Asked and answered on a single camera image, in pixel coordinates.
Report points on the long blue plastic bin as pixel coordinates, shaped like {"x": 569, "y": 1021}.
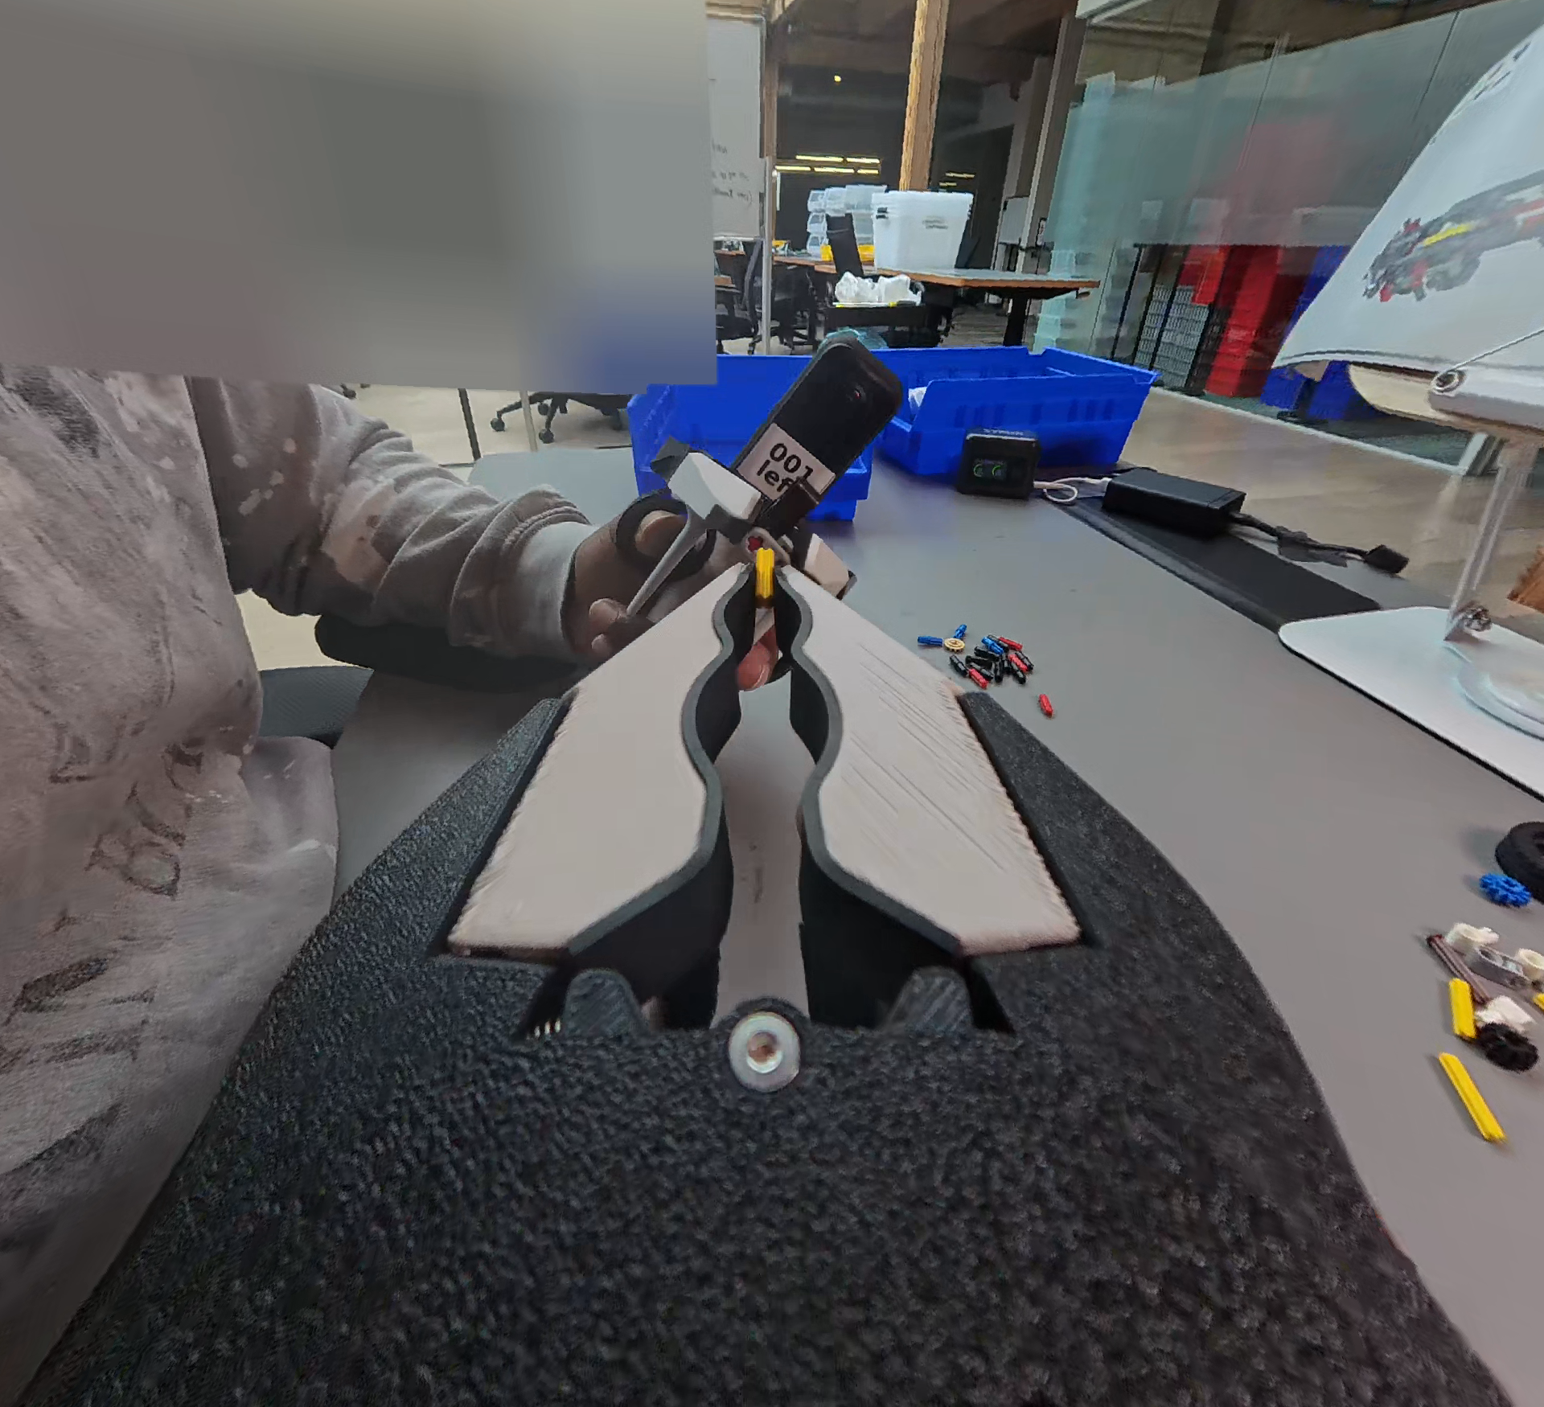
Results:
{"x": 1025, "y": 405}

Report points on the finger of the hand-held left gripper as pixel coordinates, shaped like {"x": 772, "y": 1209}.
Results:
{"x": 822, "y": 565}
{"x": 717, "y": 489}

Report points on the stacks of coloured storage bins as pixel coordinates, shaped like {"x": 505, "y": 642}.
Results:
{"x": 1242, "y": 321}

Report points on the black toy tire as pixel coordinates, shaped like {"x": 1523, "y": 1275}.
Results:
{"x": 1526, "y": 854}

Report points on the black office chair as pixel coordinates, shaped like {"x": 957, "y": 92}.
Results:
{"x": 772, "y": 296}
{"x": 313, "y": 706}
{"x": 555, "y": 408}

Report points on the black charger with green display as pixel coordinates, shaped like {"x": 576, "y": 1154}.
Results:
{"x": 999, "y": 463}

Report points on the person's left hand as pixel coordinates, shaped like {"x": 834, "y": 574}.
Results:
{"x": 597, "y": 598}

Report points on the grey toy connector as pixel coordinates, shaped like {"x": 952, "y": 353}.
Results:
{"x": 1502, "y": 963}

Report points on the wooden pillar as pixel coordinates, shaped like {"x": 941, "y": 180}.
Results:
{"x": 929, "y": 44}

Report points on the grey desk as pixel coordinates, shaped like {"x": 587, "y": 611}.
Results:
{"x": 1207, "y": 828}

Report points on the instruction booklet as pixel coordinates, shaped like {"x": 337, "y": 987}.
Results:
{"x": 1422, "y": 249}

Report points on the brown toy axle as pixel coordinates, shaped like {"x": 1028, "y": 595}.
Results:
{"x": 1453, "y": 963}

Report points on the pile of small connector pins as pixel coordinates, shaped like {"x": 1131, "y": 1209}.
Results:
{"x": 994, "y": 659}

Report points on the yellow axle pin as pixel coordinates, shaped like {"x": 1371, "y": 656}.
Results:
{"x": 764, "y": 574}

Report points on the black power adapter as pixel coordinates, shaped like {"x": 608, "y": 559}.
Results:
{"x": 1169, "y": 499}

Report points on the white book stand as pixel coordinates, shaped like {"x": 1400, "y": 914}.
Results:
{"x": 1387, "y": 659}

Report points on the small black gear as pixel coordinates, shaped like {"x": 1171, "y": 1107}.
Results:
{"x": 1508, "y": 1047}

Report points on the wooden top table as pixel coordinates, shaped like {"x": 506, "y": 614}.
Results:
{"x": 1001, "y": 282}

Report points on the yellow toy beam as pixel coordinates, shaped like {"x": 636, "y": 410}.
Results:
{"x": 1461, "y": 1008}
{"x": 1471, "y": 1096}

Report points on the small blue gear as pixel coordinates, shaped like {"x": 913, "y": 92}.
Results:
{"x": 1505, "y": 890}

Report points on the small grey toy brick assembly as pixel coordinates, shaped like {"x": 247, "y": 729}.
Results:
{"x": 782, "y": 548}

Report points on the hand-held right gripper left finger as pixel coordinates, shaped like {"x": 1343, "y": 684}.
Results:
{"x": 579, "y": 828}

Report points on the whiteboard on stand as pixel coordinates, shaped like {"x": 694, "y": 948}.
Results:
{"x": 736, "y": 103}

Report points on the person's left forearm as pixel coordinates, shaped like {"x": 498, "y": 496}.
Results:
{"x": 397, "y": 514}

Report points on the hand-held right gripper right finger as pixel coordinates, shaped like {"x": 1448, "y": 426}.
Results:
{"x": 941, "y": 828}

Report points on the stack of clear storage boxes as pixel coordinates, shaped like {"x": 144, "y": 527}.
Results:
{"x": 916, "y": 225}

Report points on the white plastic bags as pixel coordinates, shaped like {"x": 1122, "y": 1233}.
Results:
{"x": 874, "y": 288}

